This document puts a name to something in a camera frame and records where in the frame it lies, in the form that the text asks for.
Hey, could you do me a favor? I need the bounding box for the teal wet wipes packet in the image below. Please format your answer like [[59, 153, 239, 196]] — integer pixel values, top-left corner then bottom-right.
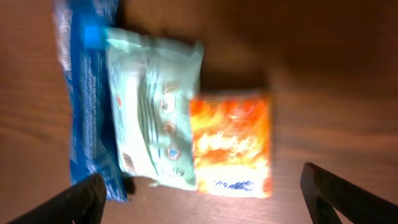
[[106, 28, 204, 190]]

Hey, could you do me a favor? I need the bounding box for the small orange box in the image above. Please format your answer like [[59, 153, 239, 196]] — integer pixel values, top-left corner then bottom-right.
[[190, 92, 272, 198]]

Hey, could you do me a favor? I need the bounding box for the blue Oreo cookie packet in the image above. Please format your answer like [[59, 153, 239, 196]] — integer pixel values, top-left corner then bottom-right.
[[53, 0, 127, 202]]

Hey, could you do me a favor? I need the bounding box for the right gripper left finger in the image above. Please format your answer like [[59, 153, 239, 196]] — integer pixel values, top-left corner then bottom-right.
[[9, 173, 106, 224]]

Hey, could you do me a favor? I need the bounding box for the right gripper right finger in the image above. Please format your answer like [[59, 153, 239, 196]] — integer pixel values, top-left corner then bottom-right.
[[300, 162, 397, 224]]

